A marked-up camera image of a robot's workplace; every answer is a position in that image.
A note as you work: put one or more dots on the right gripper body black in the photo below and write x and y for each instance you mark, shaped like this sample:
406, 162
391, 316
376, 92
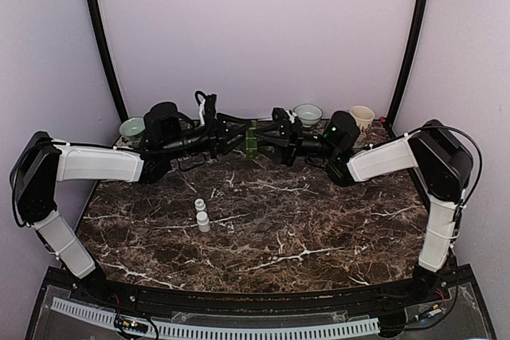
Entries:
296, 135

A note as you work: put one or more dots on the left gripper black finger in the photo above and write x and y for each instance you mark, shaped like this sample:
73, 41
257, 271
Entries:
230, 122
230, 143

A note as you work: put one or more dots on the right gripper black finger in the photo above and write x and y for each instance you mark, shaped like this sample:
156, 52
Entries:
264, 127
270, 141

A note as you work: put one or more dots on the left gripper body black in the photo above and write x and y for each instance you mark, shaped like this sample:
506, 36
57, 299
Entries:
213, 141

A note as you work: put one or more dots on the green weekly pill organizer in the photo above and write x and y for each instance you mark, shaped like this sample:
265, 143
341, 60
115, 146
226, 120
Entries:
251, 145

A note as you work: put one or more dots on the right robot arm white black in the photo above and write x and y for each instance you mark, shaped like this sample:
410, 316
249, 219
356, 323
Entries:
433, 149

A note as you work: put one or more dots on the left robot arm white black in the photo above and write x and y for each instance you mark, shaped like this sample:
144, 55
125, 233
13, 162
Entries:
168, 135

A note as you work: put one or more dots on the pale green bowl right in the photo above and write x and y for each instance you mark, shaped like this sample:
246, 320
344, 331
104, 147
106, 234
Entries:
308, 114

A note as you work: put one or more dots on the pale green bowl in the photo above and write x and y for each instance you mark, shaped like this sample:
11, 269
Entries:
308, 114
132, 129

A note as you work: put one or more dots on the cream ceramic mug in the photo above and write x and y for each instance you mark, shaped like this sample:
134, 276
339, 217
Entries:
364, 117

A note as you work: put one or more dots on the white pill bottle front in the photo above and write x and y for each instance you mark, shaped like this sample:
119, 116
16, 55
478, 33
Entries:
203, 221

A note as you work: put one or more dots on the pale green bowl left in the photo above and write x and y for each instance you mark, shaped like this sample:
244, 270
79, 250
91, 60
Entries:
132, 129

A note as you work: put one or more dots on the patterned coaster under bowl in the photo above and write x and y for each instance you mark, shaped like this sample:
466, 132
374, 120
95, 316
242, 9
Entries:
127, 142

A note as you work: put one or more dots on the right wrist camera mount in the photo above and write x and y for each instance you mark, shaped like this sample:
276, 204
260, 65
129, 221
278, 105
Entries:
281, 114

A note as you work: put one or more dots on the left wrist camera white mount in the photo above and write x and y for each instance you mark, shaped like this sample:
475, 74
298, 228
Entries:
206, 107

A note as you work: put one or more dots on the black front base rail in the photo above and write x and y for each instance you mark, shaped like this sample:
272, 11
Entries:
161, 301

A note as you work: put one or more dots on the white slotted cable duct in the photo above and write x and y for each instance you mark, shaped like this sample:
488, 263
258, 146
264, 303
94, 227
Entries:
169, 330

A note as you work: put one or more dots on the left black frame post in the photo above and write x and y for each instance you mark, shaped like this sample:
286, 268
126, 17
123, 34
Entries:
106, 59

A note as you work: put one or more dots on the black frame post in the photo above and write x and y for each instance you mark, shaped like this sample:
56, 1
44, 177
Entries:
406, 66
106, 59

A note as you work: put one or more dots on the right black frame post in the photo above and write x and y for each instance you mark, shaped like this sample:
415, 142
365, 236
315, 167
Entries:
406, 66

